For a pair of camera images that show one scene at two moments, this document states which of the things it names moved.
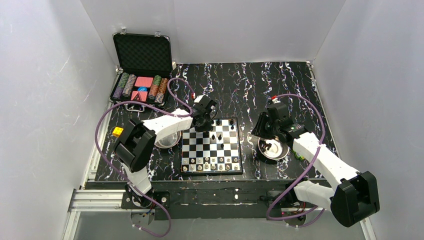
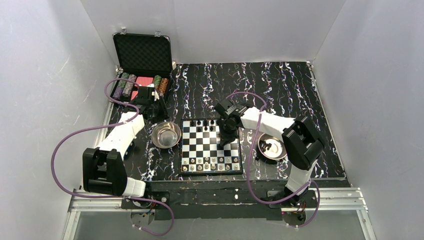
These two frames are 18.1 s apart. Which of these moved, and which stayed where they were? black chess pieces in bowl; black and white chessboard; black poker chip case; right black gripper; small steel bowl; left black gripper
Moved: right black gripper; left black gripper
Stayed: black poker chip case; black chess pieces in bowl; small steel bowl; black and white chessboard
